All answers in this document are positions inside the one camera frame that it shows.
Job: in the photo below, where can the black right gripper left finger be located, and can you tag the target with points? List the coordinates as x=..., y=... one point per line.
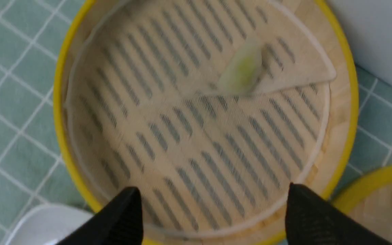
x=120, y=222

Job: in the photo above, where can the white square plate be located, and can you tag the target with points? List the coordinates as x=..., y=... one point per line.
x=47, y=224

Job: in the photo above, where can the green dumpling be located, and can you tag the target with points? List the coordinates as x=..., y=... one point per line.
x=241, y=74

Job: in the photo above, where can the yellow-rimmed woven bamboo lid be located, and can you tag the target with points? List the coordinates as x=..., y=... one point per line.
x=368, y=201

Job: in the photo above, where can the yellow-rimmed bamboo steamer basket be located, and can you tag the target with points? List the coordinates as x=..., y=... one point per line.
x=339, y=102

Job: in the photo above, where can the white steamer liner cloth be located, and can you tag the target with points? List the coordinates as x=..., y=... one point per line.
x=182, y=136

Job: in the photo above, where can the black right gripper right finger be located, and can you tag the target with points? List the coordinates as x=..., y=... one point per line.
x=311, y=220

